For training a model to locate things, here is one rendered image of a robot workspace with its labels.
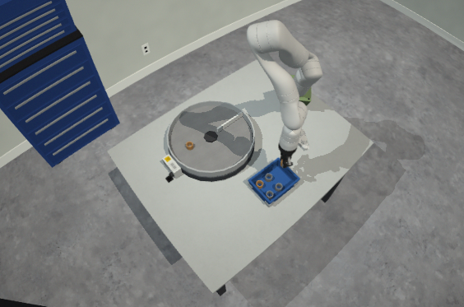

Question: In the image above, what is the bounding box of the grey round turntable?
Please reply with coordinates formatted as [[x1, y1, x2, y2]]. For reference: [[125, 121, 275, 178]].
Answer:
[[162, 100, 255, 182]]

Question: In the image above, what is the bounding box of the blue plastic crate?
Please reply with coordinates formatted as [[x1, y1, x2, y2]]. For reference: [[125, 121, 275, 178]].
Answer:
[[248, 157, 300, 207]]

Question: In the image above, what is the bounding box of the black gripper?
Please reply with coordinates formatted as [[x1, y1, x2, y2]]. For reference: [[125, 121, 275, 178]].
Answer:
[[278, 143, 297, 168]]

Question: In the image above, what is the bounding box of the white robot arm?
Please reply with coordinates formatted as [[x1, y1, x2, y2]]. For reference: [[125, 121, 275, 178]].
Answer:
[[247, 20, 322, 151]]

